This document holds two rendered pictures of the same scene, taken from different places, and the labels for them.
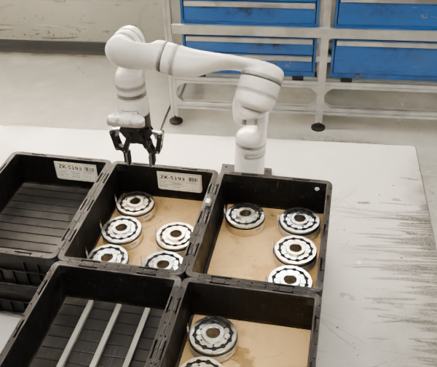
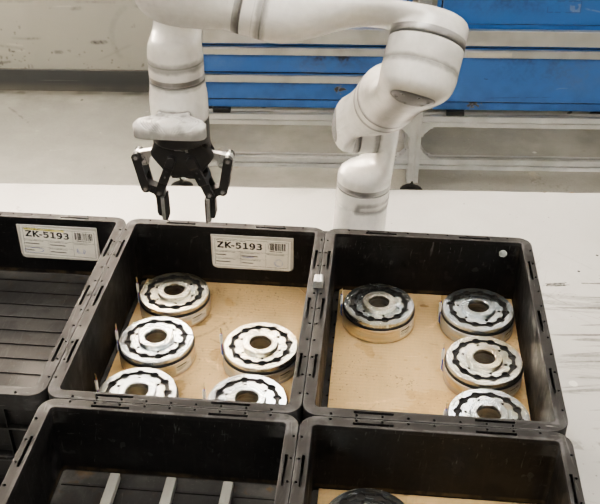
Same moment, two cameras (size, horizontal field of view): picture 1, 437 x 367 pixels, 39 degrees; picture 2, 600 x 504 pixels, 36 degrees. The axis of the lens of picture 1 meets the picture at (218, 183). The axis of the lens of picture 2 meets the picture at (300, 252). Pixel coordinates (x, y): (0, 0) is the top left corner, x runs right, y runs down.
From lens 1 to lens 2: 0.36 m
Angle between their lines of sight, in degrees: 7
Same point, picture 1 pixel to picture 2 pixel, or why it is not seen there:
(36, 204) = not seen: outside the picture
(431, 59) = (586, 76)
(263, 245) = (418, 356)
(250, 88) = (414, 54)
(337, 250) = not seen: hidden behind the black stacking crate
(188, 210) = (270, 302)
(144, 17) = (119, 28)
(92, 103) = (40, 164)
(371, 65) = (493, 89)
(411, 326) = not seen: outside the picture
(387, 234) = not seen: outside the picture
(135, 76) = (189, 44)
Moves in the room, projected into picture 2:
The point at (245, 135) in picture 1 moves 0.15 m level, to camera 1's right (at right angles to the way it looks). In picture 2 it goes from (356, 171) to (444, 166)
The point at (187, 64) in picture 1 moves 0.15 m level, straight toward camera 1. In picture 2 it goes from (292, 13) to (317, 62)
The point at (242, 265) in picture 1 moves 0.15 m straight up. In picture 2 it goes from (388, 394) to (395, 302)
